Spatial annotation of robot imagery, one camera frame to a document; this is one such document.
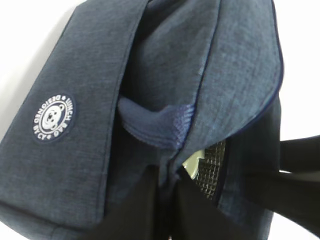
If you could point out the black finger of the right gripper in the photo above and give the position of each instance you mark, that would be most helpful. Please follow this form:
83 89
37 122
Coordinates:
297 188

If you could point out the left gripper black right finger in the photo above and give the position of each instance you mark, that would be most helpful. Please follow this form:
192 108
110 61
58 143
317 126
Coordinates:
195 218

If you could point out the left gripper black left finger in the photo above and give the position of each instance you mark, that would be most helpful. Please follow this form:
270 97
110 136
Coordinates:
139 217

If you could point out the dark blue lunch bag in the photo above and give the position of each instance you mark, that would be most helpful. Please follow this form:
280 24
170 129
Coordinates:
138 83

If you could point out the glass container green lid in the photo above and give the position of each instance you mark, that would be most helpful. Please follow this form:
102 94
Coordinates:
191 165

